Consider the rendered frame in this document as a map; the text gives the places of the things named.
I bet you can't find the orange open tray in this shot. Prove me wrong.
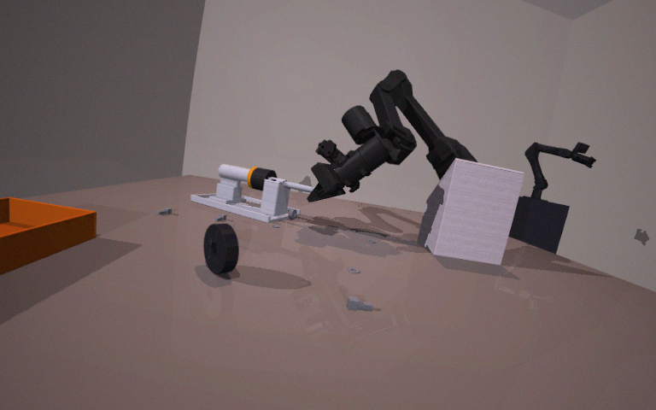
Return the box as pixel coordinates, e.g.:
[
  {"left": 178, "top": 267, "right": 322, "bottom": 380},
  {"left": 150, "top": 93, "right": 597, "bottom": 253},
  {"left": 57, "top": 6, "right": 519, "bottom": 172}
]
[{"left": 0, "top": 197, "right": 97, "bottom": 275}]

